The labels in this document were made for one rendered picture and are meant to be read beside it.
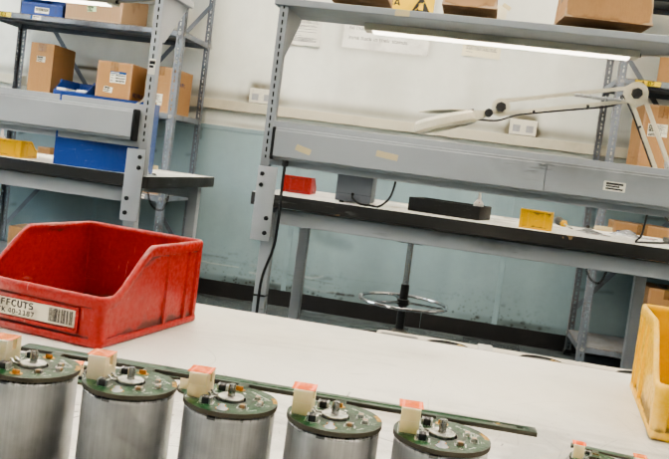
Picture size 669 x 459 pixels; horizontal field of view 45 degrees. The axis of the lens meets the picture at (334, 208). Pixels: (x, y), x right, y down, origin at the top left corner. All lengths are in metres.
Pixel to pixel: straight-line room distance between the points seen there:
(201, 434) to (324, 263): 4.45
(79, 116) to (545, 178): 1.48
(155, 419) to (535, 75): 4.44
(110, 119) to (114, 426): 2.49
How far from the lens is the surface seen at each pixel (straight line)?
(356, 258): 4.63
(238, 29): 4.84
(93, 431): 0.22
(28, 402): 0.23
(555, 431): 0.46
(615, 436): 0.48
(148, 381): 0.23
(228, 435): 0.21
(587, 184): 2.46
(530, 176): 2.44
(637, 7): 2.60
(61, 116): 2.77
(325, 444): 0.21
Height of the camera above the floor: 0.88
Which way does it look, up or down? 3 degrees down
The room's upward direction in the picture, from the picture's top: 7 degrees clockwise
